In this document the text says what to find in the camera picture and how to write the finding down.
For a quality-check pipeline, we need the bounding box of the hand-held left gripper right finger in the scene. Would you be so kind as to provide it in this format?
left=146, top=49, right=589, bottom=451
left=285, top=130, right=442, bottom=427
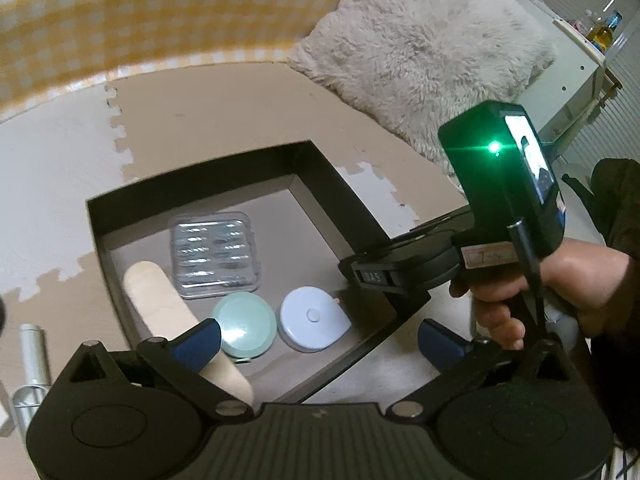
left=386, top=319, right=581, bottom=417

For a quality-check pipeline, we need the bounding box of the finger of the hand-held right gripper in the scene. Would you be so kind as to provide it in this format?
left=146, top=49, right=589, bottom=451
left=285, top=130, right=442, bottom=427
left=339, top=242, right=432, bottom=293

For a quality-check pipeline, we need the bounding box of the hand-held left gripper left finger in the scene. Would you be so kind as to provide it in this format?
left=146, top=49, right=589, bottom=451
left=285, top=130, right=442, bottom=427
left=50, top=319, right=255, bottom=416

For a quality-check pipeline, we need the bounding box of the mint round tape measure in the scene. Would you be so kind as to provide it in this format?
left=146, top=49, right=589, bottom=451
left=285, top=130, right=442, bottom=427
left=211, top=293, right=277, bottom=359

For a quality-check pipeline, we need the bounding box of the white round tape measure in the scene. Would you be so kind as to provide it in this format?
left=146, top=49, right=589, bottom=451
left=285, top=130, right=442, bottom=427
left=279, top=286, right=352, bottom=353

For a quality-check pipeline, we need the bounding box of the clear plastic case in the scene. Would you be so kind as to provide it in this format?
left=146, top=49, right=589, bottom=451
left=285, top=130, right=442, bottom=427
left=169, top=211, right=264, bottom=300

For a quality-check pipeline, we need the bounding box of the black box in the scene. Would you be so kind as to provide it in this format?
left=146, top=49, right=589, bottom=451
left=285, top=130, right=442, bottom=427
left=86, top=140, right=472, bottom=406

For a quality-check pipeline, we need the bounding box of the person's right hand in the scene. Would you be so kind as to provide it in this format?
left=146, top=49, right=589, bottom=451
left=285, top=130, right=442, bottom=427
left=449, top=237, right=632, bottom=350

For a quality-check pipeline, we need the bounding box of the white foam mat tile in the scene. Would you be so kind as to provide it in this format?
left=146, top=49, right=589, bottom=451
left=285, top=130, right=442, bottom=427
left=0, top=85, right=137, bottom=306
left=342, top=161, right=422, bottom=228

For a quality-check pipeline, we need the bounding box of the white cabinet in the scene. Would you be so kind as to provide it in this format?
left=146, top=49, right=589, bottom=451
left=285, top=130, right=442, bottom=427
left=515, top=0, right=609, bottom=161

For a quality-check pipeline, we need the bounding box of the white fluffy pillow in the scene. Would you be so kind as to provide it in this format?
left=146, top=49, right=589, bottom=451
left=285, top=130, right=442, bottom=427
left=286, top=0, right=560, bottom=195

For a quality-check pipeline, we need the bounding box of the silver metal tube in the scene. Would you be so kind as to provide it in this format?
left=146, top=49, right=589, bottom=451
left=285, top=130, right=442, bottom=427
left=11, top=385, right=51, bottom=436
left=19, top=324, right=52, bottom=388

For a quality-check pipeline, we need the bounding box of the person's dark clothing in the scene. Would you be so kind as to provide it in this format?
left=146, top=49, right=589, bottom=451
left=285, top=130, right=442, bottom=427
left=589, top=335, right=640, bottom=463

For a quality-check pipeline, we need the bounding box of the yellow liquid bottle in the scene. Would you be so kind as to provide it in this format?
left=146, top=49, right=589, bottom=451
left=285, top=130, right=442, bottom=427
left=586, top=10, right=624, bottom=52

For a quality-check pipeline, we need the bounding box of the beige foam mat tile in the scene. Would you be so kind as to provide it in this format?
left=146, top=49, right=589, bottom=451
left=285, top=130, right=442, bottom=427
left=102, top=57, right=473, bottom=226

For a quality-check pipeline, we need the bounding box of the yellow checked blanket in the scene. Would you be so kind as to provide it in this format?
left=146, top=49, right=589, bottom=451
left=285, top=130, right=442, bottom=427
left=0, top=0, right=372, bottom=126

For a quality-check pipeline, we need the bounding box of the black cable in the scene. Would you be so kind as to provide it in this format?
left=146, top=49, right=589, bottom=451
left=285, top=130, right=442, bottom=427
left=507, top=219, right=551, bottom=342

